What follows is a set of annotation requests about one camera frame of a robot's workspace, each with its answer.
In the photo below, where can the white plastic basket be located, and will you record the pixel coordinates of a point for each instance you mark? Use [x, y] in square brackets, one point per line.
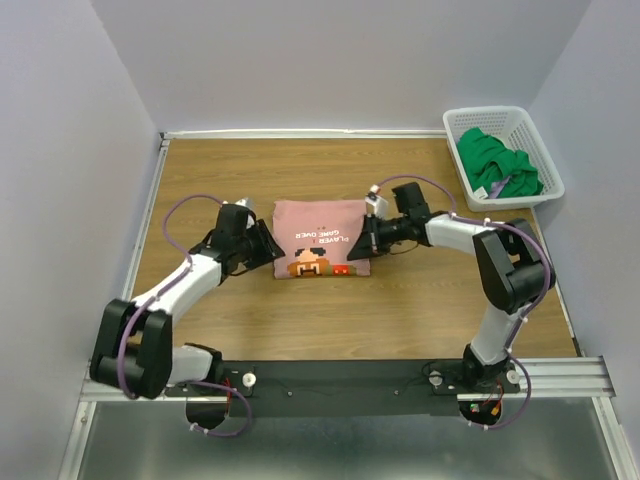
[515, 128]

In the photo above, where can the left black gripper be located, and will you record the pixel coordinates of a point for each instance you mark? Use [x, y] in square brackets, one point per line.
[269, 248]

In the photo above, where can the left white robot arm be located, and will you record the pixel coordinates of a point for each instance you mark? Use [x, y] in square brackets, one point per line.
[134, 348]

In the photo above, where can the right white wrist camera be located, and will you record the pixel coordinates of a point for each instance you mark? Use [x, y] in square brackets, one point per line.
[378, 204]

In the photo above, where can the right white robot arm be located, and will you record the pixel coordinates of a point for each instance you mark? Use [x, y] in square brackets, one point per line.
[515, 272]

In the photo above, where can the aluminium front rail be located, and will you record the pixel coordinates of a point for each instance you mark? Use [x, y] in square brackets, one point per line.
[549, 377]

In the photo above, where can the white back edge strip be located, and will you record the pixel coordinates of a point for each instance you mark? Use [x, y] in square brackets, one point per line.
[322, 133]

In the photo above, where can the aluminium rail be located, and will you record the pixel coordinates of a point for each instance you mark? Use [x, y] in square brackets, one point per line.
[549, 377]
[139, 216]

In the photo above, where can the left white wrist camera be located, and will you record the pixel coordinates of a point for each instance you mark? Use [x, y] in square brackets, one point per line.
[245, 204]

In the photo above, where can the pink printed t shirt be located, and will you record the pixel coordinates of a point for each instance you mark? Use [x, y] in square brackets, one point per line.
[316, 238]

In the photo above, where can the aluminium left side rail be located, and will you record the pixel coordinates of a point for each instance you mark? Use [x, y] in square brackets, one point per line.
[139, 216]

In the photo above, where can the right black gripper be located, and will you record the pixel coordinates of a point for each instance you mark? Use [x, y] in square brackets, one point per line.
[368, 242]

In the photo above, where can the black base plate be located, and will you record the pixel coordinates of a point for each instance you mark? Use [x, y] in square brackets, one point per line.
[208, 406]

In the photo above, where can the green t shirt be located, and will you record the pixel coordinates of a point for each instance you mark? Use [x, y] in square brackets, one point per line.
[495, 169]

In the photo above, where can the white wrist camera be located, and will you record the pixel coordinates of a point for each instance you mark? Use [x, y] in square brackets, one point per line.
[378, 204]
[245, 204]

